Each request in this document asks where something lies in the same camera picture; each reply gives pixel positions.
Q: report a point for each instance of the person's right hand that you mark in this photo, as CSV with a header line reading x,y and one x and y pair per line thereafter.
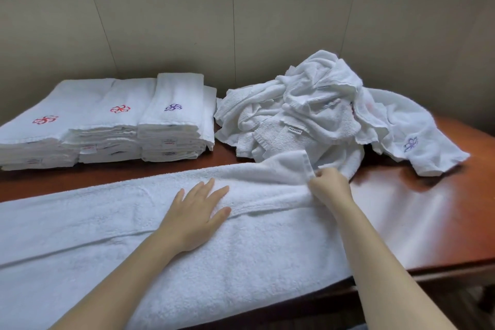
x,y
333,188

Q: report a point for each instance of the person's left hand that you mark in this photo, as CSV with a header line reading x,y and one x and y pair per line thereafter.
x,y
191,221

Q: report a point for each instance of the person's left little finger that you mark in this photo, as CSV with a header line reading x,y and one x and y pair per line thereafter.
x,y
178,202

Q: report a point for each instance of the person's right fingers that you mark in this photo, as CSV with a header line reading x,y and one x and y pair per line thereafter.
x,y
319,182

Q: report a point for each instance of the person's left thumb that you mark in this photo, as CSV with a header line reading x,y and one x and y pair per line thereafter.
x,y
221,215

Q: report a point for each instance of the person's left middle finger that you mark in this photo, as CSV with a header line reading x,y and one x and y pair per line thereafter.
x,y
207,189

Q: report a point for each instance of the large spread white towel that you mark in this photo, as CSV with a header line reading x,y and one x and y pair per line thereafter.
x,y
251,248

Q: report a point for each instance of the person's left forearm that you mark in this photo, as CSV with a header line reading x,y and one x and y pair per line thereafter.
x,y
120,287

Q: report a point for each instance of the person's right forearm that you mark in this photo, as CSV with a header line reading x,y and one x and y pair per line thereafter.
x,y
390,268

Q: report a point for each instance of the folded towel stack purple emblem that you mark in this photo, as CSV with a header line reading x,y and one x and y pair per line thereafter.
x,y
174,124

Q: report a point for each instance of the pile of crumpled white towels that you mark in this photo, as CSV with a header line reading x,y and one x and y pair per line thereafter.
x,y
305,109

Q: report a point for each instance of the folded towel stack red emblem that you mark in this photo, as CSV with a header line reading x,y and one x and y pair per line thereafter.
x,y
112,128
38,136

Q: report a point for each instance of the crumpled white towel purple emblem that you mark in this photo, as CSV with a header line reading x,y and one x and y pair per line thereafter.
x,y
413,136

